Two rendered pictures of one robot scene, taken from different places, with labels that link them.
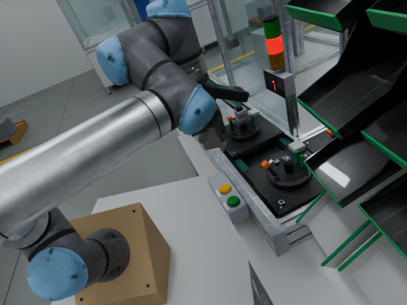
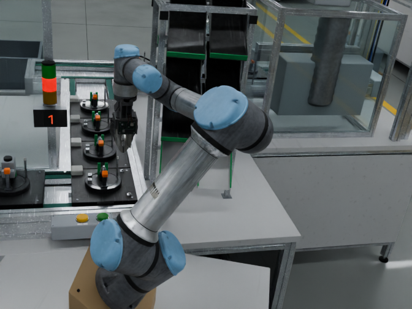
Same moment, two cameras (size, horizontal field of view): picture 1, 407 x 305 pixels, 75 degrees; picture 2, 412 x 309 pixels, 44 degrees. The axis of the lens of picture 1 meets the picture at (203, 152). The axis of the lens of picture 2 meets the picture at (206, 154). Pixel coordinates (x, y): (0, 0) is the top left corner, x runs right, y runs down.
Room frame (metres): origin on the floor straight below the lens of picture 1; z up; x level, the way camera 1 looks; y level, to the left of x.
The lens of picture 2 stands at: (0.52, 1.48, 2.05)
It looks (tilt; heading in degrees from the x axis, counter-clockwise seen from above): 28 degrees down; 261
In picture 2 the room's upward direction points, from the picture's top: 7 degrees clockwise
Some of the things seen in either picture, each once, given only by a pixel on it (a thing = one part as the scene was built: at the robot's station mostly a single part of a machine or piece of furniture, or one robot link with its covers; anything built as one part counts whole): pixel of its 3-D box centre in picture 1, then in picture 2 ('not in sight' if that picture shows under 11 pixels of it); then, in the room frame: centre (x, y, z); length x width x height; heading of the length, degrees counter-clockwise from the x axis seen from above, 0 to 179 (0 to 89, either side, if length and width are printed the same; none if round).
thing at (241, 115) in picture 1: (242, 113); (8, 164); (0.97, -0.21, 1.06); 0.08 x 0.04 x 0.07; 97
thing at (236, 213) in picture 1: (227, 195); (82, 225); (0.69, -0.02, 0.93); 0.21 x 0.07 x 0.06; 8
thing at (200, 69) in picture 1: (188, 68); (126, 88); (0.55, -0.04, 1.45); 0.08 x 0.08 x 0.05
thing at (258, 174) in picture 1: (288, 165); (103, 175); (0.63, -0.24, 1.01); 0.24 x 0.24 x 0.13; 8
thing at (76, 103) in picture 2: not in sight; (94, 100); (0.73, -0.97, 1.01); 0.24 x 0.24 x 0.13; 8
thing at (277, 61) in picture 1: (277, 59); (49, 95); (0.84, -0.34, 1.29); 0.05 x 0.05 x 0.05
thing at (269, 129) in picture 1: (245, 134); (10, 189); (0.97, -0.20, 0.96); 0.24 x 0.24 x 0.02; 8
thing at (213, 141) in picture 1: (214, 142); (129, 142); (0.54, -0.03, 1.27); 0.06 x 0.03 x 0.09; 98
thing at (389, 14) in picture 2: not in sight; (313, 64); (-0.45, -1.20, 1.21); 0.69 x 0.46 x 0.69; 8
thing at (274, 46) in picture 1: (274, 43); (49, 83); (0.84, -0.34, 1.34); 0.05 x 0.05 x 0.05
